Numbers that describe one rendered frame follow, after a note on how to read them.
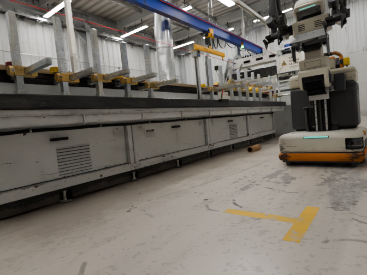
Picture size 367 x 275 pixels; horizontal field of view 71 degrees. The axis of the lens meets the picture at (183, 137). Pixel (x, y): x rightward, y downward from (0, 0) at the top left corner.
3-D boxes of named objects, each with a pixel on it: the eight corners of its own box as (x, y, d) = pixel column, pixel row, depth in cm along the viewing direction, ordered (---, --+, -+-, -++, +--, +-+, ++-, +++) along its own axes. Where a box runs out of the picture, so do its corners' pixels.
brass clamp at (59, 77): (80, 82, 164) (79, 74, 163) (59, 81, 153) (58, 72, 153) (75, 83, 168) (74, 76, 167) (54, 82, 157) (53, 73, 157)
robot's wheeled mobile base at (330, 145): (298, 151, 282) (296, 129, 281) (370, 151, 243) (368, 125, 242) (277, 162, 230) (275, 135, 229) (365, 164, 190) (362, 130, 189)
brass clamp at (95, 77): (112, 81, 183) (111, 74, 183) (95, 80, 173) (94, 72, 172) (106, 83, 187) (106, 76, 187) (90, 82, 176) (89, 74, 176)
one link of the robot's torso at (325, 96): (310, 101, 236) (308, 73, 235) (347, 96, 219) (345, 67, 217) (303, 100, 215) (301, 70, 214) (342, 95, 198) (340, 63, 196)
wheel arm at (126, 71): (130, 74, 166) (130, 67, 166) (126, 73, 164) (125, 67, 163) (92, 85, 193) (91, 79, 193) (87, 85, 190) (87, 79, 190)
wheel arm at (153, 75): (157, 78, 186) (157, 72, 186) (154, 77, 183) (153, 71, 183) (118, 87, 213) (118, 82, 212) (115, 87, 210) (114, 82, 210)
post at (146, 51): (154, 101, 219) (148, 44, 216) (151, 101, 216) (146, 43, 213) (151, 102, 221) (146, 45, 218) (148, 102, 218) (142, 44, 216)
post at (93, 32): (104, 99, 179) (96, 28, 177) (100, 99, 176) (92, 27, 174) (101, 99, 181) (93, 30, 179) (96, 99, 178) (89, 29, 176)
